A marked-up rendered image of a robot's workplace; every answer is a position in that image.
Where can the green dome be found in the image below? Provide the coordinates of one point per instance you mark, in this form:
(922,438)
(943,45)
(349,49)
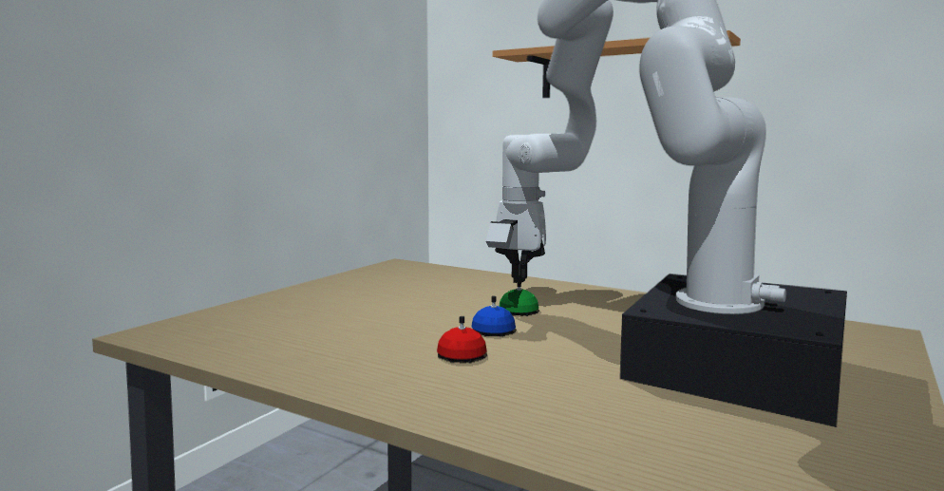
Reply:
(519,302)

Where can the red dome bell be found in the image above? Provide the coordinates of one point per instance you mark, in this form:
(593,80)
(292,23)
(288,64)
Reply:
(461,344)

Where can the blue dome bell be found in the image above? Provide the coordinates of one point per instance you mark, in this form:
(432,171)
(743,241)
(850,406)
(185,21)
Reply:
(493,320)

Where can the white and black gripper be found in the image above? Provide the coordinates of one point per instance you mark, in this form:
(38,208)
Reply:
(526,236)

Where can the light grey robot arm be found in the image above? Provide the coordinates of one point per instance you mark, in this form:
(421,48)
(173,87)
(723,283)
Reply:
(724,140)

